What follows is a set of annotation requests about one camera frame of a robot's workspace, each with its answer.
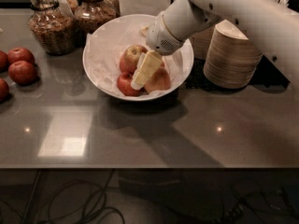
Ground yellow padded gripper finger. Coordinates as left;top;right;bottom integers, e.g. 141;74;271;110
131;50;163;91

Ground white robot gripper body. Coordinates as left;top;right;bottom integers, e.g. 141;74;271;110
140;11;184;56

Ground red-yellow apple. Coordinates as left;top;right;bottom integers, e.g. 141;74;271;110
120;45;148;74

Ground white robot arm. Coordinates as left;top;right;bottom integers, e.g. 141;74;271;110
131;0;299;90

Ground front right yellow-red apple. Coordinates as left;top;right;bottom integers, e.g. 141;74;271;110
144;67;171;93

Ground front left red apple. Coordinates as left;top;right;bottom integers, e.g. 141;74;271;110
117;72;140;97

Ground white ceramic bowl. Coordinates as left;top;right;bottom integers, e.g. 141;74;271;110
82;13;195;102

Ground white paper bowl liner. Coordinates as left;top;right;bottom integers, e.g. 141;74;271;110
85;22;187;99

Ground red apple on table middle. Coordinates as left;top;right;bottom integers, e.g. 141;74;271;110
8;61;38;86

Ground red apple on table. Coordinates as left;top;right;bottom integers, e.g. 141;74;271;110
8;61;38;86
7;47;36;64

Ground red apple on table upper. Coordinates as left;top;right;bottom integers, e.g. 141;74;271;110
7;47;36;64

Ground red apple at left edge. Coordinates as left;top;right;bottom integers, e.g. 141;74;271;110
0;50;8;72

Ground red apple lower left edge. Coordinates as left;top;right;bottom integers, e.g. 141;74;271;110
0;78;9;103

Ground rear stack of paper bowls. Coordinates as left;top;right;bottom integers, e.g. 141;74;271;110
190;27;214;60

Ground stack of paper bowls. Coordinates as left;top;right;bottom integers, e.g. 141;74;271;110
190;27;214;60
204;20;263;89

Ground right glass granola jar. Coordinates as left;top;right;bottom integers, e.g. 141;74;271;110
75;0;117;35

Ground glass granola jar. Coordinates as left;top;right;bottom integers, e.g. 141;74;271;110
28;0;76;56
75;0;117;35

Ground front stack of paper bowls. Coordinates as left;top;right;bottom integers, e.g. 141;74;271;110
204;20;263;89

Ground left glass granola jar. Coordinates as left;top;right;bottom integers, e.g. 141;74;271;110
28;0;76;56

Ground black cables under table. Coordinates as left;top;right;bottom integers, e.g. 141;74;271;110
0;169;126;224

